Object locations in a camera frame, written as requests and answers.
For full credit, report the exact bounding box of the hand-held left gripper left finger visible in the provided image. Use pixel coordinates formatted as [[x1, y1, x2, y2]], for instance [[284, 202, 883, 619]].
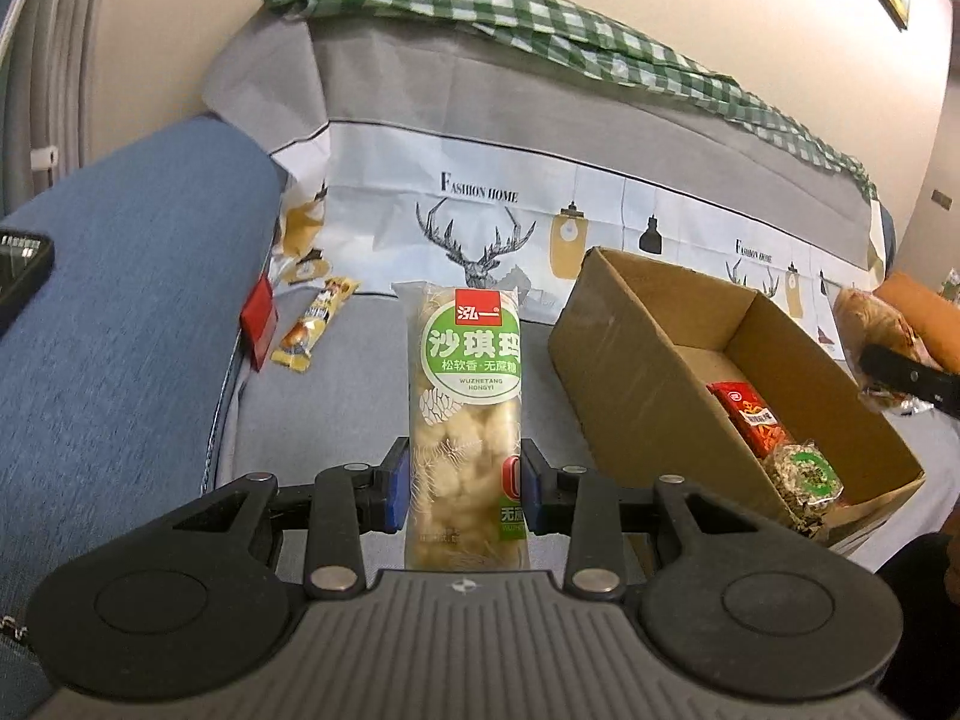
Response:
[[169, 435, 412, 595]]

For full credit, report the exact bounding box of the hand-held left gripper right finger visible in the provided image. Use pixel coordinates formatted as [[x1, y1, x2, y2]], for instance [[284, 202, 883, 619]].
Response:
[[521, 436, 773, 601]]

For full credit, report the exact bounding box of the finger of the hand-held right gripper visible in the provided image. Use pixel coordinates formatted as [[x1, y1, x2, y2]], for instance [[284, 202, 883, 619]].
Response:
[[859, 343, 960, 419]]

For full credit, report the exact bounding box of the clear cracker packet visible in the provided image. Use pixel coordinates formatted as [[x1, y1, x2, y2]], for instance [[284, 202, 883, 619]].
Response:
[[832, 286, 940, 415]]

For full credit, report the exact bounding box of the pale puffed pastry packet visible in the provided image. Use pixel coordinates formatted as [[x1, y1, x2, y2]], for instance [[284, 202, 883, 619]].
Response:
[[391, 279, 530, 572]]

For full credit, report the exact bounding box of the round green label snack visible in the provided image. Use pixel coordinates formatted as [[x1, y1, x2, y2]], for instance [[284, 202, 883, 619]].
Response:
[[763, 441, 846, 533]]

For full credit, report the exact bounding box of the brown cardboard box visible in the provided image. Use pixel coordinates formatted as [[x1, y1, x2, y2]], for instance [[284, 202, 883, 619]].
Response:
[[547, 246, 925, 550]]

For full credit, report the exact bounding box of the red printed snack packet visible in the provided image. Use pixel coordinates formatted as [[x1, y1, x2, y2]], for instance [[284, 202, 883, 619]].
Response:
[[706, 381, 797, 460]]

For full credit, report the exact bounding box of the orange cushion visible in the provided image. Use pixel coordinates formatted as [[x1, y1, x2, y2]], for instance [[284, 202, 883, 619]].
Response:
[[874, 270, 960, 376]]

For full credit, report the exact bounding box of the yellow snack bar packet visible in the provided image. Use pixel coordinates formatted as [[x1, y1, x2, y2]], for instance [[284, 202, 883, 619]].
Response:
[[270, 276, 362, 374]]

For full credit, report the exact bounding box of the plain red packet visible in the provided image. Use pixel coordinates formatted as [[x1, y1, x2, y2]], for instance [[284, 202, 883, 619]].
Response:
[[240, 274, 280, 372]]

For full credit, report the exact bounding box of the dark cloth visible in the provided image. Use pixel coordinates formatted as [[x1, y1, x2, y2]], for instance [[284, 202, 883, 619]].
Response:
[[872, 499, 960, 720]]

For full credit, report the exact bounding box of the grey deer print sofa cover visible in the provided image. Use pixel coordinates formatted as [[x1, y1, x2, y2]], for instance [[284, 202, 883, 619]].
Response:
[[201, 11, 905, 578]]

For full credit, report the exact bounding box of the black smartphone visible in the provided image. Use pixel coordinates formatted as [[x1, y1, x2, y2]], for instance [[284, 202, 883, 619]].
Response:
[[0, 229, 56, 336]]

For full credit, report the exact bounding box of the grey curtain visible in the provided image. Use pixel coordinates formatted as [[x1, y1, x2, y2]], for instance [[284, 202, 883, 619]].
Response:
[[15, 0, 113, 188]]

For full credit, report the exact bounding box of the teal curtain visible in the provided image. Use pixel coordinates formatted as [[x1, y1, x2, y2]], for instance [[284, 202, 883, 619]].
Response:
[[0, 0, 31, 91]]

